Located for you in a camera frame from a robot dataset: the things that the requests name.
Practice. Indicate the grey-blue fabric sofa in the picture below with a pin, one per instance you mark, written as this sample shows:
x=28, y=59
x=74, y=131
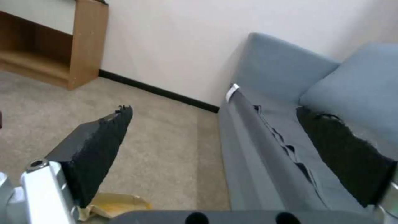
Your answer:
x=267, y=130

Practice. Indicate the white sofa label tag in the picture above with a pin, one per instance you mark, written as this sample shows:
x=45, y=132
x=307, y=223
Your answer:
x=232, y=92

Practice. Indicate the black baseboard strip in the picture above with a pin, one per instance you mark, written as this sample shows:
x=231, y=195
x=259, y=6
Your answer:
x=155, y=89

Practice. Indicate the wooden shelf cabinet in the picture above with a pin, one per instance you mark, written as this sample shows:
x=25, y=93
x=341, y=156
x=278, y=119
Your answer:
x=46, y=44

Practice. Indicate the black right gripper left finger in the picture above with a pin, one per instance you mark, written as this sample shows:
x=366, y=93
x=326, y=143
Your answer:
x=93, y=151

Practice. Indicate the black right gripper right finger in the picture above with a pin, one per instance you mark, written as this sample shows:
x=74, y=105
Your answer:
x=339, y=154

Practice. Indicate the crumpled yellow paper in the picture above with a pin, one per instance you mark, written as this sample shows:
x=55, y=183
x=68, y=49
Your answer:
x=121, y=206

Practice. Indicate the light blue sofa cushion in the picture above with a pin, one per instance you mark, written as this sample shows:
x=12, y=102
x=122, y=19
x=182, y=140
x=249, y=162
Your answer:
x=357, y=79

